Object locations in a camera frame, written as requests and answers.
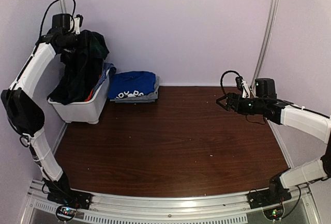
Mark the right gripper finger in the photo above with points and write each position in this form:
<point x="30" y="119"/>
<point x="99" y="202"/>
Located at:
<point x="229" y="106"/>
<point x="228" y="96"/>

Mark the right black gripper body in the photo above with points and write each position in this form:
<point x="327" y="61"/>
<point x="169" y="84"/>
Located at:
<point x="256" y="108"/>

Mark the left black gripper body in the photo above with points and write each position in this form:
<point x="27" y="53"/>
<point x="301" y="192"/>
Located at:
<point x="73" y="44"/>

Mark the dark green plaid shirt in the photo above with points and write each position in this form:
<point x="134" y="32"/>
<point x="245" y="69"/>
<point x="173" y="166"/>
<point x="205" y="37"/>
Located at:
<point x="83" y="67"/>

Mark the blue t-shirt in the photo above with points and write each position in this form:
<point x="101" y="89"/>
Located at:
<point x="131" y="84"/>

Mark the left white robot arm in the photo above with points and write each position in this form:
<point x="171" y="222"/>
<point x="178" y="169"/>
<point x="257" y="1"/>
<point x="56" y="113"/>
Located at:
<point x="23" y="114"/>

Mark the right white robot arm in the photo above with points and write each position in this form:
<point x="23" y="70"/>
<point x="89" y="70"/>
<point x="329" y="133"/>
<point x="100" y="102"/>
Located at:
<point x="281" y="112"/>

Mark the white plastic laundry bin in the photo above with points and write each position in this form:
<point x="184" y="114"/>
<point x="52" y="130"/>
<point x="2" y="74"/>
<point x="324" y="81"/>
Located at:
<point x="86" y="112"/>

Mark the blue checkered garment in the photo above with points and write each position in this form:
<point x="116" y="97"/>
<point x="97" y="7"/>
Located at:
<point x="108" y="71"/>

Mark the orange garment in bin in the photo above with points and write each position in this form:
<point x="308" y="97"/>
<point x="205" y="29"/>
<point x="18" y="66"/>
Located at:
<point x="89" y="97"/>

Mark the folded grey button shirt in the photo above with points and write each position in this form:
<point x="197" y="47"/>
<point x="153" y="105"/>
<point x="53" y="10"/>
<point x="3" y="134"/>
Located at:
<point x="151" y="97"/>

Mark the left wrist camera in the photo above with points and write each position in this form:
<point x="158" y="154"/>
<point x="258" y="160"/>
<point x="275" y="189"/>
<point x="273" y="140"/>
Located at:
<point x="75" y="24"/>

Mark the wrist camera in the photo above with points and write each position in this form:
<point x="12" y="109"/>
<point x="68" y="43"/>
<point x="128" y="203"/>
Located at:
<point x="75" y="24"/>
<point x="243" y="87"/>

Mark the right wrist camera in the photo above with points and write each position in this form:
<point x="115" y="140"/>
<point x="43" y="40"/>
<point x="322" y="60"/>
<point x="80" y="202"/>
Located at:
<point x="243" y="87"/>

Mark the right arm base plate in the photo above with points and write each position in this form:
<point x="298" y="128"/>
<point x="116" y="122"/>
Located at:
<point x="262" y="198"/>

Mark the front aluminium rail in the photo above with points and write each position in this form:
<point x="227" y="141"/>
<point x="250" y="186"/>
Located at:
<point x="228" y="208"/>

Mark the right aluminium frame post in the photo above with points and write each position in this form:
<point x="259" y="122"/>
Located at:
<point x="273" y="8"/>

